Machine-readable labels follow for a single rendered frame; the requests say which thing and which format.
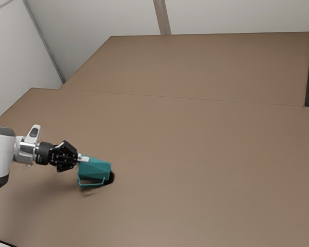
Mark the teal faceted mug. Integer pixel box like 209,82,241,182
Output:
77,154,112,189

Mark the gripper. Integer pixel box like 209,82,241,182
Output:
35,140,90,173

